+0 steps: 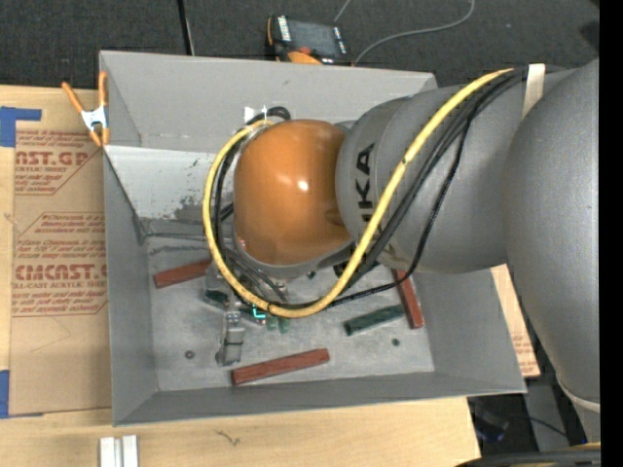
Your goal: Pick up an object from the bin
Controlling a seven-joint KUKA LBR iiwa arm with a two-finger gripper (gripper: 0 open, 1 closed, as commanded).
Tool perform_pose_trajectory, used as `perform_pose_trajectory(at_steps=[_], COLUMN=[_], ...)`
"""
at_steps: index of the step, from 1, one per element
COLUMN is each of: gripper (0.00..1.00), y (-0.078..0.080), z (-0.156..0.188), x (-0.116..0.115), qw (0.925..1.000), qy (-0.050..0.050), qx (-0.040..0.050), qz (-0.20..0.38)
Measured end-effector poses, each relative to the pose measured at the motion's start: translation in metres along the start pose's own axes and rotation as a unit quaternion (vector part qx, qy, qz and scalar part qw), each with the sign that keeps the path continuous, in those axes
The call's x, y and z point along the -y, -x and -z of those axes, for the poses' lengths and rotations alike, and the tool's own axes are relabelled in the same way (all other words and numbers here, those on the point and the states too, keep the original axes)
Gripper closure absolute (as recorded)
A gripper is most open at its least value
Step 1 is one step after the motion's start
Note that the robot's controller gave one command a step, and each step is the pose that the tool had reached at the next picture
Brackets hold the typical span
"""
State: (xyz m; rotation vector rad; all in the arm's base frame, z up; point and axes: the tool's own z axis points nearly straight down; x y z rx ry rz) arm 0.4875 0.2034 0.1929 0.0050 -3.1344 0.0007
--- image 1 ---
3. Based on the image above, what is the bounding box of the dark green flat block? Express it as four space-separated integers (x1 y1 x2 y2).
343 304 406 337

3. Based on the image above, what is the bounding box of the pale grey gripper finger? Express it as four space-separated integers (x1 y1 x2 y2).
215 341 243 367
222 310 245 347

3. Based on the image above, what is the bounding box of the grey metal bin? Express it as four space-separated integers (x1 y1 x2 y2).
98 50 529 427

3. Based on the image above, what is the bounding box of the brown cardboard board, red print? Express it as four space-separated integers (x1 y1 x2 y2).
0 84 542 420

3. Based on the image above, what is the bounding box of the red-brown flat block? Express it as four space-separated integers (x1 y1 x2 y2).
230 348 331 387
153 259 212 289
391 269 425 330

